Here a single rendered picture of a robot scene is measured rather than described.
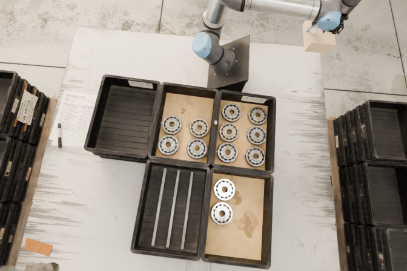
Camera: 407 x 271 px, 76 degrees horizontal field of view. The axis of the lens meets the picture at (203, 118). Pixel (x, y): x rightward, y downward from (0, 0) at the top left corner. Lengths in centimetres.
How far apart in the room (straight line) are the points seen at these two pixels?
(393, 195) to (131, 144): 177
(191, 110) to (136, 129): 30
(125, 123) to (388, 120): 177
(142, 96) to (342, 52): 211
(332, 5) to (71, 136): 140
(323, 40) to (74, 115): 138
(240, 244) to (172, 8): 223
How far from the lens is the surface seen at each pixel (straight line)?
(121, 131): 142
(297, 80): 177
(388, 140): 219
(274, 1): 106
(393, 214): 225
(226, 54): 147
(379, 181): 222
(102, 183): 153
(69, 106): 169
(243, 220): 136
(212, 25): 141
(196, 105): 142
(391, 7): 362
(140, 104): 144
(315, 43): 140
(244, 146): 139
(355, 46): 309
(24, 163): 222
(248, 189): 136
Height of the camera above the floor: 216
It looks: 72 degrees down
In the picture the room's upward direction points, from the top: 11 degrees clockwise
